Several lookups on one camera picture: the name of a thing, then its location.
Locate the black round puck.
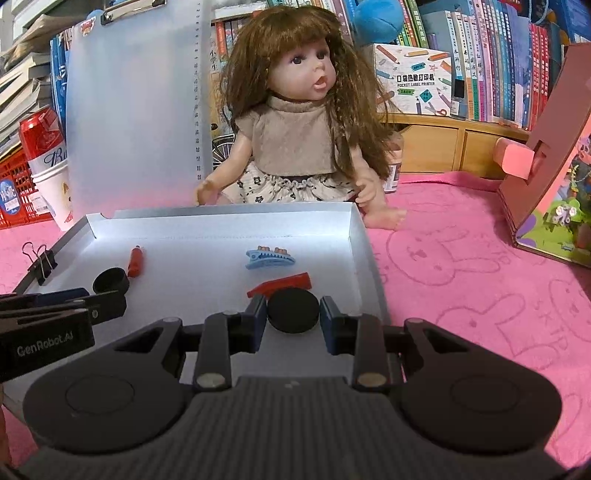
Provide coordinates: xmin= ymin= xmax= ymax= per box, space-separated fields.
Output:
xmin=266 ymin=287 xmax=320 ymax=334

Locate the black binder clip on rim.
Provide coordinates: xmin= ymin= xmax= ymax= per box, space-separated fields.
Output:
xmin=21 ymin=241 xmax=58 ymax=286

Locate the red hair clip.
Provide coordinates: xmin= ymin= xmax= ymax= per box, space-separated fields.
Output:
xmin=246 ymin=272 xmax=311 ymax=298

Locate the blue hair clip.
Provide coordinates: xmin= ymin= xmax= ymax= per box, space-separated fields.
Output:
xmin=245 ymin=246 xmax=296 ymax=270

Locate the white shallow cardboard box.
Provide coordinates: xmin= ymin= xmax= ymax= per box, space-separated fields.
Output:
xmin=2 ymin=201 xmax=392 ymax=407

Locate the black round cap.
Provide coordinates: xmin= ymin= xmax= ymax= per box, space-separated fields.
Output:
xmin=92 ymin=267 xmax=130 ymax=295

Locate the pink bunny tablecloth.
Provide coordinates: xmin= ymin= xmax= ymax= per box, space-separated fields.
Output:
xmin=17 ymin=185 xmax=590 ymax=479

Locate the small red cylinder piece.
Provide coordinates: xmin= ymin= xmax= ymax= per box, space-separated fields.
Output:
xmin=127 ymin=245 xmax=144 ymax=278

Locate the red plastic basket left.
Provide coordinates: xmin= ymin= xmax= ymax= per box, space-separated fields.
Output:
xmin=0 ymin=147 xmax=52 ymax=229

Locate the white paper cup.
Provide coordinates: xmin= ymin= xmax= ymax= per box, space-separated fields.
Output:
xmin=32 ymin=161 xmax=74 ymax=231

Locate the small jar behind doll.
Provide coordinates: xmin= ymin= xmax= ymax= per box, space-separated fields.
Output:
xmin=384 ymin=132 xmax=404 ymax=193

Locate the red soda can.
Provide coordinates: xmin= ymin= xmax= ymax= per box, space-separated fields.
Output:
xmin=19 ymin=106 xmax=67 ymax=175

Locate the wooden drawer cabinet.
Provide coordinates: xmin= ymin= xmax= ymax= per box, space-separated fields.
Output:
xmin=387 ymin=113 xmax=529 ymax=179

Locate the brown-haired baby doll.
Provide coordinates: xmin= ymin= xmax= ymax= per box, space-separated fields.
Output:
xmin=195 ymin=6 xmax=406 ymax=230

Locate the pink cardboard toy house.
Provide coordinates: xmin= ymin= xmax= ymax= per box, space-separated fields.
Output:
xmin=494 ymin=43 xmax=590 ymax=267

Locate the stack of books left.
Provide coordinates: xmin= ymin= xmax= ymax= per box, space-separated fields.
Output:
xmin=1 ymin=14 xmax=77 ymax=158

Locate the white label printer box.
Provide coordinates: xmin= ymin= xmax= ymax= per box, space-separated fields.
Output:
xmin=367 ymin=44 xmax=453 ymax=117

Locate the translucent clipboard folder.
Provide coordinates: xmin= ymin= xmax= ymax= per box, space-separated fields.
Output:
xmin=66 ymin=1 xmax=211 ymax=218

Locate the blue white plush large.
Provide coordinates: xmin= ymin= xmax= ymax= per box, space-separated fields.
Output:
xmin=353 ymin=0 xmax=404 ymax=46

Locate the row of colourful books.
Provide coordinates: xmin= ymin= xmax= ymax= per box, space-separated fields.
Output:
xmin=50 ymin=0 xmax=591 ymax=186

